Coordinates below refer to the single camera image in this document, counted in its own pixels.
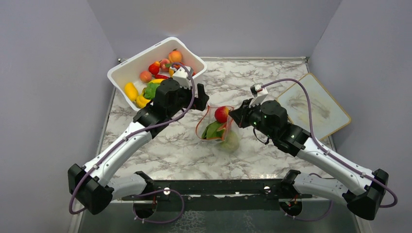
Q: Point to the peach toy at back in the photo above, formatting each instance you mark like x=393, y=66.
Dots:
x=175, y=56

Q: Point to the white plastic bin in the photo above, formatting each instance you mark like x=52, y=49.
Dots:
x=129, y=70

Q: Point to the green cabbage toy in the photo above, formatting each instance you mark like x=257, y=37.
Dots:
x=231, y=143

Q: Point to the curved yellow banana toy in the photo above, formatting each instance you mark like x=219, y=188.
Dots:
x=141, y=101

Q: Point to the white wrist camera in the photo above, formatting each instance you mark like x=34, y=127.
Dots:
x=259, y=92
x=182, y=76

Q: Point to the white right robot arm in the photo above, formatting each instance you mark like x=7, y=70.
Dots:
x=361, y=189

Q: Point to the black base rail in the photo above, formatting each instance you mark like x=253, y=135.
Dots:
x=214, y=195

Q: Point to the clear zip bag orange zipper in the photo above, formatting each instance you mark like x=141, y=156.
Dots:
x=208, y=118

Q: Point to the wood framed white board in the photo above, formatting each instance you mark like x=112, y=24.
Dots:
x=327, y=115

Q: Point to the red chili pepper toy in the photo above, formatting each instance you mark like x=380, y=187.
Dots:
x=158, y=76

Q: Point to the pink peach toy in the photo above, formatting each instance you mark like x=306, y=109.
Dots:
x=165, y=65

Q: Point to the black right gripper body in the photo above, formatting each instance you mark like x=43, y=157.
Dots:
x=252, y=116

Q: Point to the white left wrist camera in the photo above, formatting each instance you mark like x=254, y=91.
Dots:
x=182, y=76

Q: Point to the green leafy vegetable toy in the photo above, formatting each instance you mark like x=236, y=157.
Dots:
x=214, y=130

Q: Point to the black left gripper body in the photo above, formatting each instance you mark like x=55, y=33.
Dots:
x=185, y=99

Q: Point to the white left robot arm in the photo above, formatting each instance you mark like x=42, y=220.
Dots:
x=93, y=184

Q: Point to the light green lettuce toy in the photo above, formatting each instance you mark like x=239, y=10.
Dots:
x=150, y=90

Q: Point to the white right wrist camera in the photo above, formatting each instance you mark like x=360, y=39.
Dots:
x=259, y=92

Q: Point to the red apple toy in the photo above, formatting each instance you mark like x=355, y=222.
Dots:
x=221, y=114

